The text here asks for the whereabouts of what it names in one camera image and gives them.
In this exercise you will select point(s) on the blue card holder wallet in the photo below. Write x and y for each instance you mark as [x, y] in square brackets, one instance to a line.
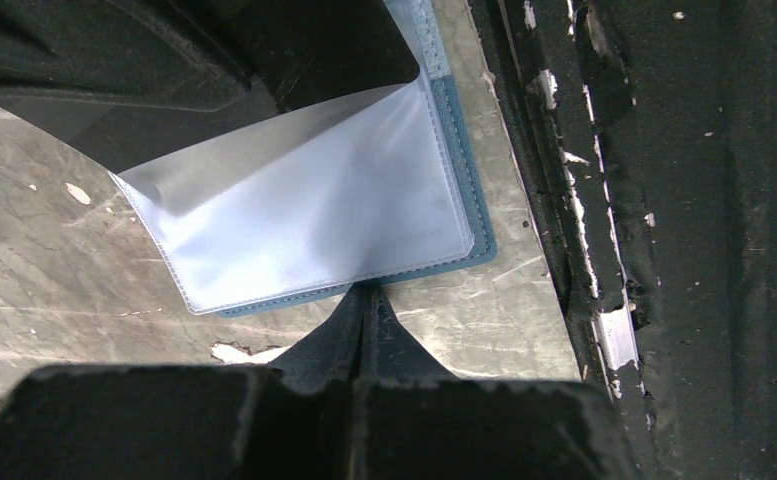
[376, 185]

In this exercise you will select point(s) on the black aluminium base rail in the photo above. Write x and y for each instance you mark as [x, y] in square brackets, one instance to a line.
[646, 138]

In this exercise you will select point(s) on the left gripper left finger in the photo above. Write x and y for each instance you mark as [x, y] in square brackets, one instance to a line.
[283, 420]

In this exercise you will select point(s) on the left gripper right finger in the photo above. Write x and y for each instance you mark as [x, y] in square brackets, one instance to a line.
[412, 419]

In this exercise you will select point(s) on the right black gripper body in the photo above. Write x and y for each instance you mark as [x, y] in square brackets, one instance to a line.
[126, 82]

